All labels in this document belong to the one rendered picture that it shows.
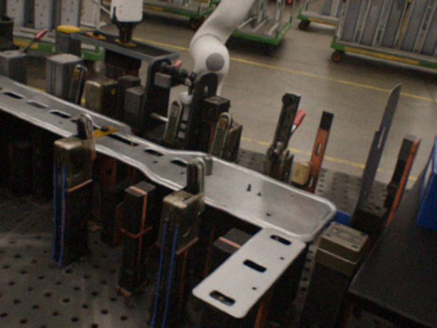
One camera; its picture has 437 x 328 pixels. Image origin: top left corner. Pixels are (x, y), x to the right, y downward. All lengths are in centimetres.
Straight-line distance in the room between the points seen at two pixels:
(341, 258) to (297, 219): 19
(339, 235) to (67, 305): 67
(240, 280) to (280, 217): 27
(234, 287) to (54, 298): 55
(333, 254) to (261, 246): 14
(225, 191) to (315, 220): 22
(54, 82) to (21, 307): 76
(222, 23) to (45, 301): 108
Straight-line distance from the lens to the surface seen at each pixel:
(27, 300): 133
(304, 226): 114
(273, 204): 120
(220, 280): 92
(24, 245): 151
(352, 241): 102
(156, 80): 151
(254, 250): 102
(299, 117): 139
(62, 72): 172
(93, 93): 163
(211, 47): 176
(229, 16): 181
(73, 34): 187
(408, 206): 130
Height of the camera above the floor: 156
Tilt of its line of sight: 24 degrees down
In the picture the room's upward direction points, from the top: 9 degrees clockwise
